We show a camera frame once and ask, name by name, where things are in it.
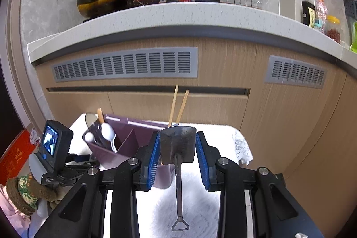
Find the long grey vent grille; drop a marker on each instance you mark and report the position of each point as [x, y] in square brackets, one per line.
[125, 63]

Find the person's left forearm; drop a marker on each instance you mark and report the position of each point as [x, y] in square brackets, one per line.
[8, 217]

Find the maroon plastic utensil holder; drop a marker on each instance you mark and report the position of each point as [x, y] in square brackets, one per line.
[128, 140]

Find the small teal container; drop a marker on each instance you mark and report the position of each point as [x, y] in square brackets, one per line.
[318, 24]

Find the short grey vent grille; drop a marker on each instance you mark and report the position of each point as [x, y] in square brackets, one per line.
[295, 72]

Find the red printed paper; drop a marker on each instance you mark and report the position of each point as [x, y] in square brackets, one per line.
[15, 155]

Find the wooden spoon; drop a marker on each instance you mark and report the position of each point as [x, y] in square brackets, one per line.
[100, 115]

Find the metal shovel-shaped spoon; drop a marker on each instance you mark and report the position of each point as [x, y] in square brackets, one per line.
[178, 146]

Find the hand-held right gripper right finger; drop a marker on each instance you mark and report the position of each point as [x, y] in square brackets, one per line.
[202, 162]

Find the white ceramic spoon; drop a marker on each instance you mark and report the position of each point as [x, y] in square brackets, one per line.
[108, 132]

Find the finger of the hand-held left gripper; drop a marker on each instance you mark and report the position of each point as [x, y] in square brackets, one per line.
[83, 161]

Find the person's left hand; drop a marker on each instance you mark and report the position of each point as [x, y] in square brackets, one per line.
[26, 190]

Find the jar with yellow lid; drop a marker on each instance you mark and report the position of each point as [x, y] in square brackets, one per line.
[333, 30]

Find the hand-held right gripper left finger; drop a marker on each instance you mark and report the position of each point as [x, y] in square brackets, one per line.
[152, 162]

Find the white lace tablecloth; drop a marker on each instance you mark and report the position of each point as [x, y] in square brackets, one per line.
[195, 199]

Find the white ball-end stirrer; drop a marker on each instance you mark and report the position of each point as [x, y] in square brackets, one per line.
[89, 137]

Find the grey dish rack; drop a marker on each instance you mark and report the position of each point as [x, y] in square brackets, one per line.
[351, 5]

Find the green packet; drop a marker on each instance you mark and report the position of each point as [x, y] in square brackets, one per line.
[354, 38]

